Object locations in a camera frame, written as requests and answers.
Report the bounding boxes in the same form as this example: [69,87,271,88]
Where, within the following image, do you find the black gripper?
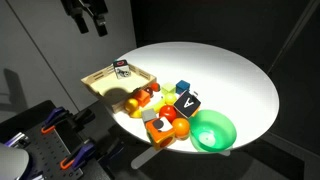
[60,0,109,38]

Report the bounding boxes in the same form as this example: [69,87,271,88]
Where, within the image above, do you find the black letter A plush cube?
[173,90,202,119]

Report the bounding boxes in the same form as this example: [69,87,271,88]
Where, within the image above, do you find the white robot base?
[0,143,31,180]

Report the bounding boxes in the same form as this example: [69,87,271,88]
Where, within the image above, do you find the zebra print plush cube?
[112,59,132,80]

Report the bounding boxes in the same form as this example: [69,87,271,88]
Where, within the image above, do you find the wooden slatted box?
[80,62,158,114]

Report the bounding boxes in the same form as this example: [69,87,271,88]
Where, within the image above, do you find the red toy pieces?
[133,89,152,108]

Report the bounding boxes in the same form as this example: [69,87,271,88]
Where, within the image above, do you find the small red toy ball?
[149,82,161,93]

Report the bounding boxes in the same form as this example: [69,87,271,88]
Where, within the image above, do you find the yellow toy lemon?
[124,97,140,113]

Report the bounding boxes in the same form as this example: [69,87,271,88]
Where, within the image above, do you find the yellow toy banana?
[129,97,168,119]

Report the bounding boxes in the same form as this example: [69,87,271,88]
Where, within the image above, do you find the red toy tomato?
[158,104,178,123]

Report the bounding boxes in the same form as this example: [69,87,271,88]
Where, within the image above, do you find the orange plush cube grey circle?
[145,118,177,152]

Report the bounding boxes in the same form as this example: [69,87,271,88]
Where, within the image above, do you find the orange toy fruit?
[171,117,191,139]

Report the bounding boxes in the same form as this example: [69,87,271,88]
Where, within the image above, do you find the black clamp knob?
[73,108,96,130]

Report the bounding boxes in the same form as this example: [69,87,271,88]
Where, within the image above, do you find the light green cube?
[160,82,177,96]

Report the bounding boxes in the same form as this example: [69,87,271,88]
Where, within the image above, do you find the purple orange spring clamp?
[59,142,96,171]
[40,106,68,135]

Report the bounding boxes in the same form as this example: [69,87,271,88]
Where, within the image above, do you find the blue cube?
[175,79,191,95]

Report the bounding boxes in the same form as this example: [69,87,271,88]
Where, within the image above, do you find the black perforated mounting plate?
[19,125,85,180]

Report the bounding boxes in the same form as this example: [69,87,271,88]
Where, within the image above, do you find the purple silver clamp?
[4,132,31,148]

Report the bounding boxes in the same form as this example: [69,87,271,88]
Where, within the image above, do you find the long white table foot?
[130,146,158,170]

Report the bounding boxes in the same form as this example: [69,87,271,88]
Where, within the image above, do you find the green plastic bowl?
[188,109,238,154]

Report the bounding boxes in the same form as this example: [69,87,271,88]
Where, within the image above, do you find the dark diagonal pole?
[266,0,320,74]

